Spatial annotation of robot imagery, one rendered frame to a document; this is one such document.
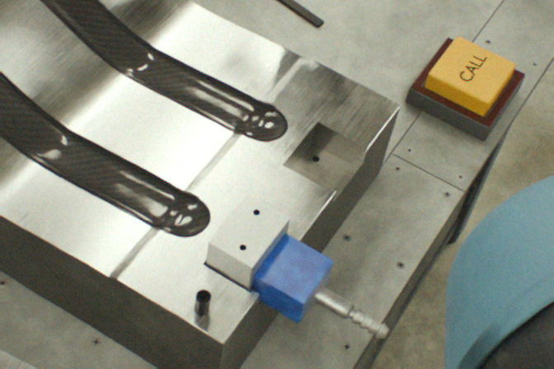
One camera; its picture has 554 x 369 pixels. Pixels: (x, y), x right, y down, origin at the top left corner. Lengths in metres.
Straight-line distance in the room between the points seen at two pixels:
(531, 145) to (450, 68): 1.12
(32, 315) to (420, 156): 0.36
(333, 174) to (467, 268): 0.63
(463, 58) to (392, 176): 0.13
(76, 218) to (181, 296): 0.10
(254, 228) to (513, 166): 1.34
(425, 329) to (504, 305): 1.60
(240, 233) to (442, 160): 0.28
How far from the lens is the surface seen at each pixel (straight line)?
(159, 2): 0.90
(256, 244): 0.72
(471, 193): 1.75
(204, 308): 0.71
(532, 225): 0.20
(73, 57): 0.85
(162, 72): 0.86
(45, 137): 0.82
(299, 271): 0.73
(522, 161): 2.05
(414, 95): 0.97
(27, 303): 0.83
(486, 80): 0.97
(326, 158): 0.84
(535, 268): 0.19
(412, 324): 1.79
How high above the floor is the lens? 1.51
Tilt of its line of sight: 52 degrees down
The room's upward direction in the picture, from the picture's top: 10 degrees clockwise
